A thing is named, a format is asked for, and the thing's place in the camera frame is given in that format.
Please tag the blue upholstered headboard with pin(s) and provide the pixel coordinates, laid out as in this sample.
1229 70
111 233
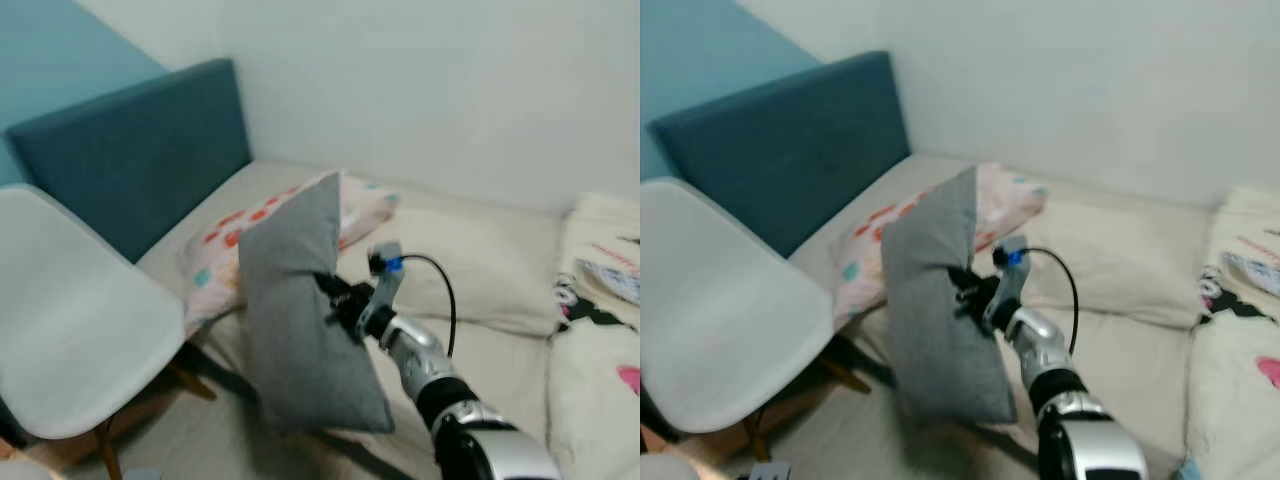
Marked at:
130 150
790 150

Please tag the grey fabric pillow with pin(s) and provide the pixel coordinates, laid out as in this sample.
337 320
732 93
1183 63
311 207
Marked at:
940 330
300 330

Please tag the cream printed quilt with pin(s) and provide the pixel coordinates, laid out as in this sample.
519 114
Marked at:
592 385
1235 385

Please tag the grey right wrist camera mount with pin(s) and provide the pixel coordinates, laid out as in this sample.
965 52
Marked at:
386 285
1011 280

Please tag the pink patterned pillow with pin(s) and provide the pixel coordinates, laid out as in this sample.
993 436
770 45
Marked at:
215 262
858 262

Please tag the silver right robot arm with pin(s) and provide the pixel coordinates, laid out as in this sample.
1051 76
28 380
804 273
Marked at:
422 362
1042 346

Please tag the cream bed mattress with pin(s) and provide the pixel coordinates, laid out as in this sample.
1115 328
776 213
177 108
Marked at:
490 262
1120 262

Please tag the white plastic chair wooden legs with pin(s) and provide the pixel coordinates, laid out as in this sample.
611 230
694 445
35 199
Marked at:
70 320
720 320

